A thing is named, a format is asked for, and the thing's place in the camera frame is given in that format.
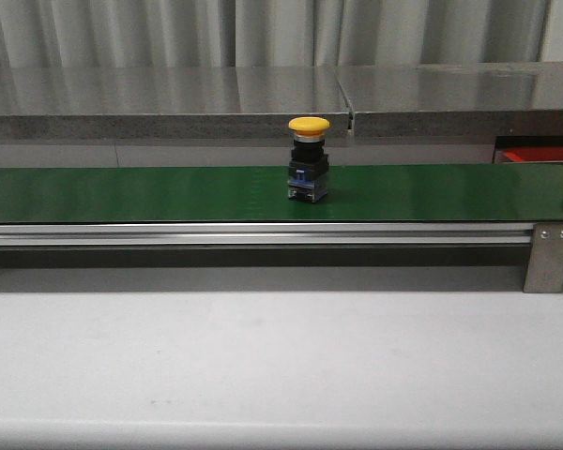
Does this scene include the green conveyor belt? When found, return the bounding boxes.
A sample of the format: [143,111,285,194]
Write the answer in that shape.
[0,163,563,224]

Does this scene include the red plastic tray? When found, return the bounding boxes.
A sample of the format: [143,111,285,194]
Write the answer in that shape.
[503,146,563,162]

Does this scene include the grey stone slab right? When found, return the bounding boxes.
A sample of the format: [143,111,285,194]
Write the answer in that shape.
[337,62,563,138]

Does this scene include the grey stone slab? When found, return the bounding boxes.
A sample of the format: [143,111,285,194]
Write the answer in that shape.
[0,67,351,141]
[337,62,563,138]

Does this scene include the grey stone slab left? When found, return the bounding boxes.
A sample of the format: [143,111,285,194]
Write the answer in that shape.
[0,67,351,141]

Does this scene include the white pleated curtain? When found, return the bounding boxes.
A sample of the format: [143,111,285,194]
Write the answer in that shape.
[0,1,563,68]

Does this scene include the steel conveyor support bracket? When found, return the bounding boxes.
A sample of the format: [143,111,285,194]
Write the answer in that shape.
[523,222,563,293]

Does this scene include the aluminium conveyor side rail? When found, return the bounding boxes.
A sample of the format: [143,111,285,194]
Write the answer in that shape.
[0,222,534,248]

